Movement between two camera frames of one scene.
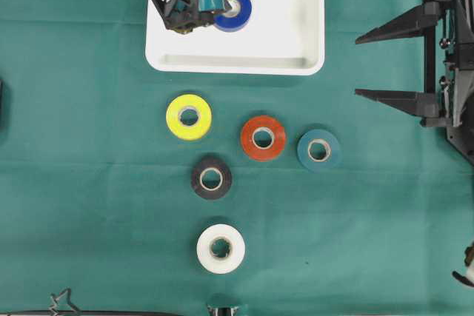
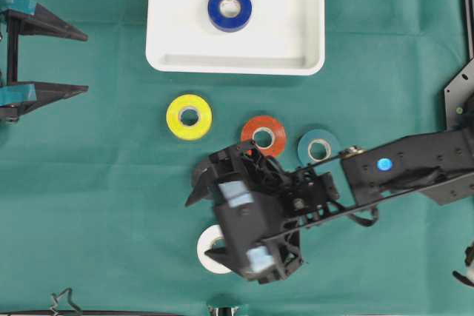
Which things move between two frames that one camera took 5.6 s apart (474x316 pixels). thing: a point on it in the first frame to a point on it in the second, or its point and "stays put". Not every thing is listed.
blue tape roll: (227, 23) stays put
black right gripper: (449, 70) to (257, 201)
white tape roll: (226, 265) stays put
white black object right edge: (469, 260) stays put
